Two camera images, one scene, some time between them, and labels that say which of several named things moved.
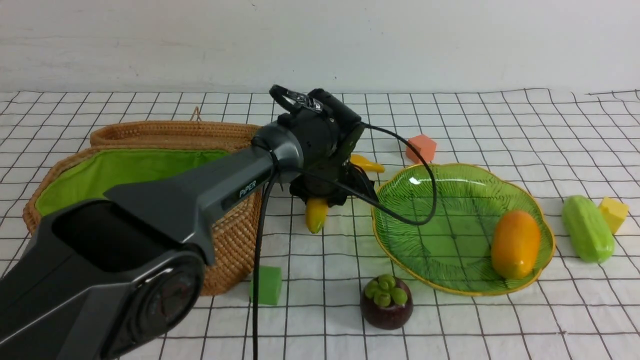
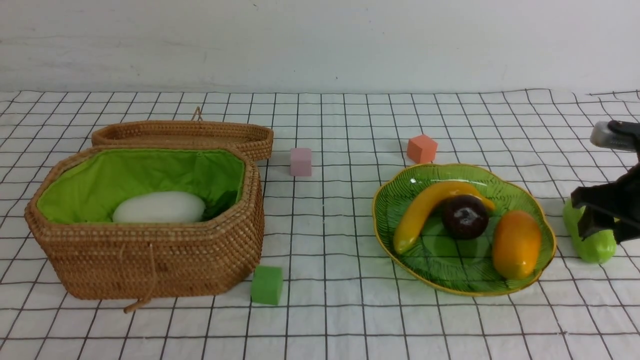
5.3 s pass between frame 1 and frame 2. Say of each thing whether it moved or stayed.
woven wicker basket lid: stayed
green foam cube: stayed
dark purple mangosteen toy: moved
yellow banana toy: moved
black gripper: moved
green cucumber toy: stayed
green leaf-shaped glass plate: stayed
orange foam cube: stayed
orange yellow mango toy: stayed
